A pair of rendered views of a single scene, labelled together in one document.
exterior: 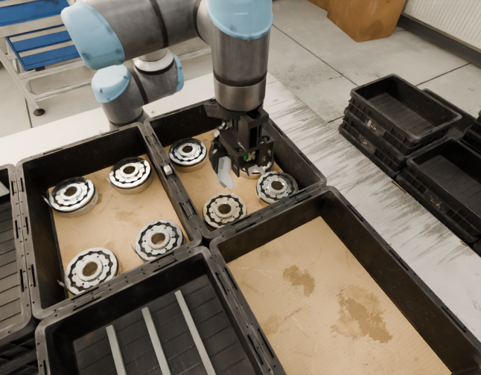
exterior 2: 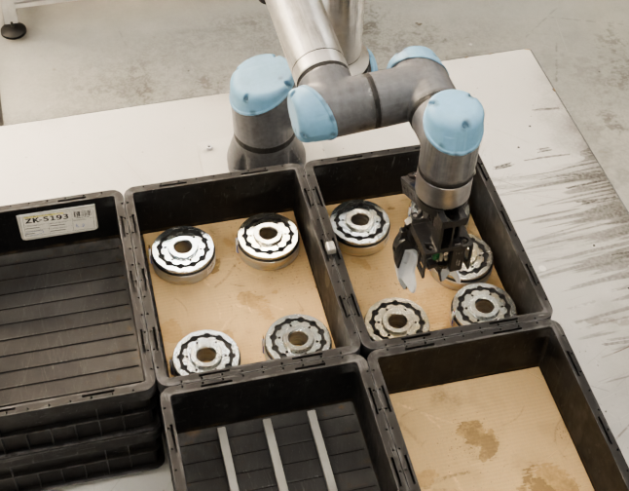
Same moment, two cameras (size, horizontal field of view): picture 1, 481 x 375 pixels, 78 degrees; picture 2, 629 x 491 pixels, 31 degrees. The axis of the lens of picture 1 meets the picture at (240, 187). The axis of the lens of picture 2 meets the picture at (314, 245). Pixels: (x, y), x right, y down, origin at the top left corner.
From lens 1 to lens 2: 107 cm
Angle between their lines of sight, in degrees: 9
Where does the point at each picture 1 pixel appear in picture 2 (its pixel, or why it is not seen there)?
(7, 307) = (94, 377)
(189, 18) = (406, 111)
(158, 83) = not seen: hidden behind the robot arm
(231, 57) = (436, 164)
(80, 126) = (171, 127)
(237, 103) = (436, 201)
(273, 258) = (450, 404)
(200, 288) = (341, 416)
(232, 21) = (442, 140)
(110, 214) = (230, 292)
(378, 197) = not seen: outside the picture
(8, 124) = not seen: outside the picture
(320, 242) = (525, 400)
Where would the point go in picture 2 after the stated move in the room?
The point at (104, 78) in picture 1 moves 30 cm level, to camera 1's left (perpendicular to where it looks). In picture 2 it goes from (254, 78) to (94, 46)
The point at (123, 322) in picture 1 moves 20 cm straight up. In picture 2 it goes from (237, 430) to (233, 350)
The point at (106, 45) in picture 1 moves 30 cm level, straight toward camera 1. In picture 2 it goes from (324, 129) to (369, 310)
